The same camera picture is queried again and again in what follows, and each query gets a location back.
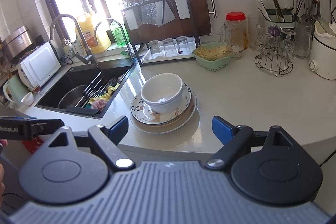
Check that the yellow oil bottle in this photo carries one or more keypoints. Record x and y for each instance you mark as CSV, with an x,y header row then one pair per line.
x,y
90,35

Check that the red-lidded plastic jar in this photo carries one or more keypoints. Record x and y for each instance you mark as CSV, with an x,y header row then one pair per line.
x,y
236,16

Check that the slim steel faucet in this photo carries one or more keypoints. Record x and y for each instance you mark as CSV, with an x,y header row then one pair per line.
x,y
113,20

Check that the embossed steel board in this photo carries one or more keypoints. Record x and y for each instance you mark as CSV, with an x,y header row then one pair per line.
x,y
149,3

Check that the small white bowl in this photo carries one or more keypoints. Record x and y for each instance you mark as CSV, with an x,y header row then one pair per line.
x,y
27,98

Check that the red packet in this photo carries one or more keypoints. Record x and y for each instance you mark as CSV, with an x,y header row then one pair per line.
x,y
30,145

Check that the pale green jug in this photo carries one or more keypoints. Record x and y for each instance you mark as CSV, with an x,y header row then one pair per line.
x,y
13,91

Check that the floral dark-rimmed plate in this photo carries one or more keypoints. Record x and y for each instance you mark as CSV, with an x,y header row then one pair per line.
x,y
155,116

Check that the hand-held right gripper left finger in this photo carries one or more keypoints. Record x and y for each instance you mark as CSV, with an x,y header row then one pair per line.
x,y
118,129

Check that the textured glass pitcher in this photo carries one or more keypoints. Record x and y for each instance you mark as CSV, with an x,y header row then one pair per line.
x,y
303,40

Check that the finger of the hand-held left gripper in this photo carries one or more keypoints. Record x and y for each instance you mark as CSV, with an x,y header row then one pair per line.
x,y
23,129

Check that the brown cutting board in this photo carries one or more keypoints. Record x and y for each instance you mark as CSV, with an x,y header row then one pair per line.
x,y
197,11

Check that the white rack holder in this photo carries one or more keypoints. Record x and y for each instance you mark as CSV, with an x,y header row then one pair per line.
x,y
182,6
131,18

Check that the white electric cooking pot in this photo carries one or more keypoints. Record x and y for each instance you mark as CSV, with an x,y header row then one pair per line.
x,y
324,56

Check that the textured glass mug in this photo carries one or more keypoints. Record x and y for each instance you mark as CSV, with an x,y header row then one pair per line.
x,y
235,37

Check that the purple-bottomed glass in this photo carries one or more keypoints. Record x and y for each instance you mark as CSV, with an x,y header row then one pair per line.
x,y
274,31

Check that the black kitchen sink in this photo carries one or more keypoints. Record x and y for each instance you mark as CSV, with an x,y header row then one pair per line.
x,y
71,79

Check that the black sink drying rods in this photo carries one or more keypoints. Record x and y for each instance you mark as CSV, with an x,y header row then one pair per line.
x,y
94,87

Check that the cut-glass goblet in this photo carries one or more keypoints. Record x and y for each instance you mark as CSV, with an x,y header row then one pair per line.
x,y
287,41

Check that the person's left hand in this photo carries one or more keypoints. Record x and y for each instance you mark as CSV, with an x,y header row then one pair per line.
x,y
1,179

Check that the pile of pale thin sticks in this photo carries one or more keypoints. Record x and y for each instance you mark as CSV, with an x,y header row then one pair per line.
x,y
212,52

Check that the steel rice cooker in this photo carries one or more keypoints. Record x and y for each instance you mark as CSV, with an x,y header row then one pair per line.
x,y
15,43

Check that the green utensil holder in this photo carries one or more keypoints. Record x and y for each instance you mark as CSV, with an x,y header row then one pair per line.
x,y
278,18

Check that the upturned drinking glass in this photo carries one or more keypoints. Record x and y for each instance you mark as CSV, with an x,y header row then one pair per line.
x,y
183,44
169,45
155,48

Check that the black dish rack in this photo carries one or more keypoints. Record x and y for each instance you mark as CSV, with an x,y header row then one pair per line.
x,y
157,2

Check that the clear glass cup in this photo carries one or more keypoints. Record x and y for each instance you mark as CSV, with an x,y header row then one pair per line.
x,y
262,40

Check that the steel pot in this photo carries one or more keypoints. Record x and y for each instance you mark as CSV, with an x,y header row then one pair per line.
x,y
71,98

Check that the black chopsticks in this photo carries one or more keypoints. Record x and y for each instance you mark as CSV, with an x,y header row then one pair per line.
x,y
298,11

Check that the tall clear glass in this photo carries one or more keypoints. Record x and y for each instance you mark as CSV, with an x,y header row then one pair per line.
x,y
253,29

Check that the green plastic basket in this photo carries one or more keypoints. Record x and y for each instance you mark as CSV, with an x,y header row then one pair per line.
x,y
212,64

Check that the white countertop appliance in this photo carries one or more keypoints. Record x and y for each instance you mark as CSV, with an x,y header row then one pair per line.
x,y
39,66

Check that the yellow cloth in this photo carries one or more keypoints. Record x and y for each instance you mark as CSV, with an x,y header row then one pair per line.
x,y
110,90

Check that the brown wooden utensils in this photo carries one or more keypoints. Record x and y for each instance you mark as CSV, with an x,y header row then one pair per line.
x,y
277,7

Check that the tall steel faucet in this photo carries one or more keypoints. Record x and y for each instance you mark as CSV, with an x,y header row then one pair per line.
x,y
63,16

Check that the green detergent bottle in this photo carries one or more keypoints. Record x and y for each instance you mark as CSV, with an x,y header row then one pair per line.
x,y
119,33

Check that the large white plate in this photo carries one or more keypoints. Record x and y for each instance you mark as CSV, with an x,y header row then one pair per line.
x,y
162,130

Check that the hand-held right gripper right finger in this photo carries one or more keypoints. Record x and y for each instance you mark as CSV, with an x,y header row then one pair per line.
x,y
222,129

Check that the pink cloth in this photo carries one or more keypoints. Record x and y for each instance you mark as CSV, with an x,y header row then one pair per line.
x,y
98,104

